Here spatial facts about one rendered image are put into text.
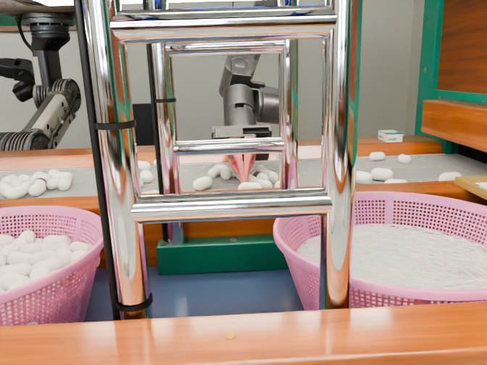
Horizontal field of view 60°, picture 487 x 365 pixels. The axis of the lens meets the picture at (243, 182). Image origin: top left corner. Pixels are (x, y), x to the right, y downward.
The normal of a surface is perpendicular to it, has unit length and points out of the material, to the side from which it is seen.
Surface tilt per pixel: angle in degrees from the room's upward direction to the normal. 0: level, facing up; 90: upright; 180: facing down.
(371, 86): 90
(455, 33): 90
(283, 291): 0
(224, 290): 0
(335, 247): 90
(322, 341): 0
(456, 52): 90
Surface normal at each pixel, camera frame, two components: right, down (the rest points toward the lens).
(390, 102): 0.11, 0.25
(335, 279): -0.19, 0.26
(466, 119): -1.00, 0.04
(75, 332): -0.04, -0.97
